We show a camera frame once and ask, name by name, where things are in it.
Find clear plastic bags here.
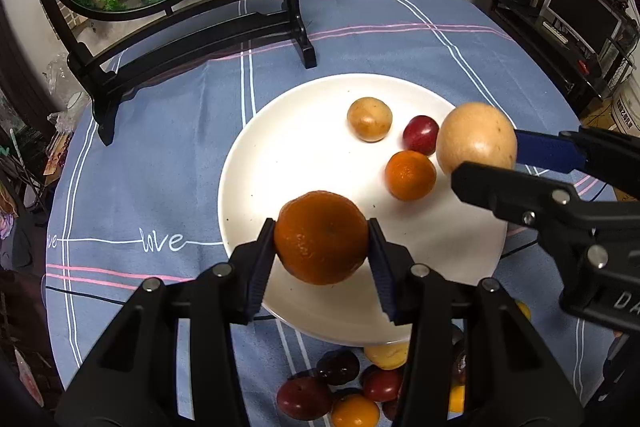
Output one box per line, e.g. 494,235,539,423
44,54,91,132

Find white bucket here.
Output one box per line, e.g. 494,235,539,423
612,82,640,138

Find dark red plum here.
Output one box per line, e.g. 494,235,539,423
276,375,333,422
316,349,361,386

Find small tan round fruit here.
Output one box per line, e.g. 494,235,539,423
347,97,393,142

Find blue plaid tablecloth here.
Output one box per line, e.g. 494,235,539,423
44,0,621,427

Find orange yellow round fruit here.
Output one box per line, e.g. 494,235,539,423
331,393,381,427

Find black cable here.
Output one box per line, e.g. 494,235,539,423
44,227,616,323

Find large tan round fruit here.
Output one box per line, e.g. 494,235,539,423
436,102,518,178

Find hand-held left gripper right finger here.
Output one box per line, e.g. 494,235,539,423
367,218,586,427

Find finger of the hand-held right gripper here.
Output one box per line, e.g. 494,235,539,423
451,161,640,284
515,126,640,202

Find black monitor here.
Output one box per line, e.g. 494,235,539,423
545,0,623,55

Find large deep orange mandarin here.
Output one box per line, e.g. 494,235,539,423
274,190,371,286

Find black media stand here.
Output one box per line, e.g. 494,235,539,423
487,0,616,108

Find dark brown round fruit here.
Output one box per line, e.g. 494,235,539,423
451,339,468,388

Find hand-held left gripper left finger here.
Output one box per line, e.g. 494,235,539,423
54,218,278,427

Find white round plate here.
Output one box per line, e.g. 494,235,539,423
217,73,508,348

